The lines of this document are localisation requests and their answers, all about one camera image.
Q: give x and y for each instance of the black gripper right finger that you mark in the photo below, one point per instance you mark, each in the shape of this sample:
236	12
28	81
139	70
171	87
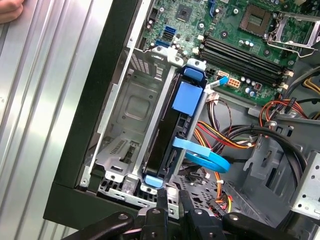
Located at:
202	225

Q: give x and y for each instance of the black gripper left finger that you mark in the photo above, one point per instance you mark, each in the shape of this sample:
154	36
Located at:
156	225

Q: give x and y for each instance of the hard disk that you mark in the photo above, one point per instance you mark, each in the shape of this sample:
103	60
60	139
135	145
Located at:
186	97

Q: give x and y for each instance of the grey metal disk bay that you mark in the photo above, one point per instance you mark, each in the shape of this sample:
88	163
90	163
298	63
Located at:
135	105

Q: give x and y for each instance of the person bare hand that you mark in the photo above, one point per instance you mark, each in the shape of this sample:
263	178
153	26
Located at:
8	10

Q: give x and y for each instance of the grey metal drive cage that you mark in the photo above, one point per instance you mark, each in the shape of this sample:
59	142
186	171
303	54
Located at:
310	185

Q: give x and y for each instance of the orange board power connector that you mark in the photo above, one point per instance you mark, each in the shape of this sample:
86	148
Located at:
233	83

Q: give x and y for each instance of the black open PC case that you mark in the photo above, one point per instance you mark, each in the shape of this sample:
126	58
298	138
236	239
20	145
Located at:
97	87

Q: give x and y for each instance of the black RAM slot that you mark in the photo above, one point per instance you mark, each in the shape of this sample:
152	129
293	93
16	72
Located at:
250	72
250	53
250	59
250	66

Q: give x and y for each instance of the wide blue board port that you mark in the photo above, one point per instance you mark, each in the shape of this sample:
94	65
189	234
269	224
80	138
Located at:
163	43

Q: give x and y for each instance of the small blue board port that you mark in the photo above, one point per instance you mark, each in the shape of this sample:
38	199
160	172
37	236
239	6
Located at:
170	30

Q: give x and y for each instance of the metal socket cover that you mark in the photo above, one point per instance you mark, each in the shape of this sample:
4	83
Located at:
290	44

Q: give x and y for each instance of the metal locking lever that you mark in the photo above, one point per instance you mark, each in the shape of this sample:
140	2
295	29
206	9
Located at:
306	53

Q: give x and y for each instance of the green motherboard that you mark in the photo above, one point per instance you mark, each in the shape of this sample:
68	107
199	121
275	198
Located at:
232	25

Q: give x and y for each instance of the CPU socket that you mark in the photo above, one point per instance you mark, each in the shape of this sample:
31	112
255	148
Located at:
255	18

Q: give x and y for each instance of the black chipset chip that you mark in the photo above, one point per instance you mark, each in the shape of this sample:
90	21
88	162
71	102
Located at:
184	12

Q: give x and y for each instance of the blue expansion slot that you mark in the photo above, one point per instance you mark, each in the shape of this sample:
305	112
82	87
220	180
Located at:
211	7

